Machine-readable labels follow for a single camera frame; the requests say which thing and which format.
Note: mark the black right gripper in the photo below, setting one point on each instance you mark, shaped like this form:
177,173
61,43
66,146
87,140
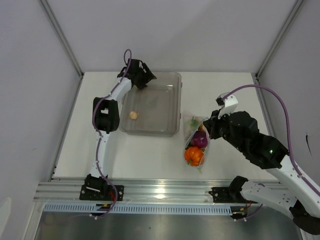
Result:
213,122

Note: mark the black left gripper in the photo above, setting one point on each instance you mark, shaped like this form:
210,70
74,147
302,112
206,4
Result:
148,77

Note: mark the purple toy onion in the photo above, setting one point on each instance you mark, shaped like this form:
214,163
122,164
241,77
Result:
199,139

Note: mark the white toy garlic bulb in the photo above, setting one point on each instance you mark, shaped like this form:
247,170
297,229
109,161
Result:
133,115

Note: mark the clear zip top bag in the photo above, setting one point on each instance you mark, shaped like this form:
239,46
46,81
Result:
188,133

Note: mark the white toy radish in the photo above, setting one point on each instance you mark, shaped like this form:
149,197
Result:
194,122

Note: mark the orange toy pumpkin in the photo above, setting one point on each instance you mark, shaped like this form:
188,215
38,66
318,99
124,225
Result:
194,156

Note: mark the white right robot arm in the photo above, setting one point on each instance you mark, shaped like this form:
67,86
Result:
299,202

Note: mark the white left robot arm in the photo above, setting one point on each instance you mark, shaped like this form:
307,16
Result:
106,120

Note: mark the clear grey plastic bin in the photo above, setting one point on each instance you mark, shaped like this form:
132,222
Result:
158,107

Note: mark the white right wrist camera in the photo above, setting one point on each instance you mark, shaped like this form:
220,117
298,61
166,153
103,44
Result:
228,103

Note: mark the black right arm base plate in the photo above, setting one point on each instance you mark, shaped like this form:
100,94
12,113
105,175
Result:
228,195

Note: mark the aluminium table edge rail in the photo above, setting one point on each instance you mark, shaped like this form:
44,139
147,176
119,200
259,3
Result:
136,191

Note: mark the left aluminium frame post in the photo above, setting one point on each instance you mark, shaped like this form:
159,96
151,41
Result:
48,11

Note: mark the aluminium frame post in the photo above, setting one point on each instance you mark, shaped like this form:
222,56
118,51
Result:
283,31
48,11

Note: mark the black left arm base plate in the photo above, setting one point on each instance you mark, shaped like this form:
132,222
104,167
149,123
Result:
91,194

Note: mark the right aluminium frame post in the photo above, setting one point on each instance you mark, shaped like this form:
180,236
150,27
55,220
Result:
283,31

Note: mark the white slotted cable duct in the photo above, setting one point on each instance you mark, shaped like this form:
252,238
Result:
130,208

